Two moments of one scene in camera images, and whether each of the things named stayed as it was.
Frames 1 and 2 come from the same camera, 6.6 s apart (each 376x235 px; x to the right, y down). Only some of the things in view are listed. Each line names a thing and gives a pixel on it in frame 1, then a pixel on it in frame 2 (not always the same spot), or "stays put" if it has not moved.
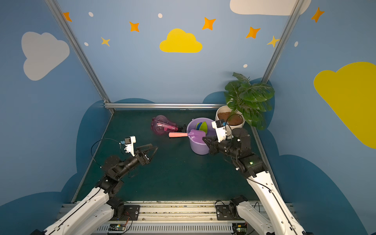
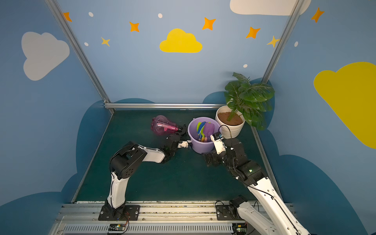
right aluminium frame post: (286, 34) stays put
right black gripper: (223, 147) to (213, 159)
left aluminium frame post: (79, 49) stays put
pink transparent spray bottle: (161, 125) stays put
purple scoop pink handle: (196, 135) to (208, 128)
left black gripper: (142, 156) to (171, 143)
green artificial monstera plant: (253, 99) stays put
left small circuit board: (116, 227) stays put
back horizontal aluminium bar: (162, 105) stays put
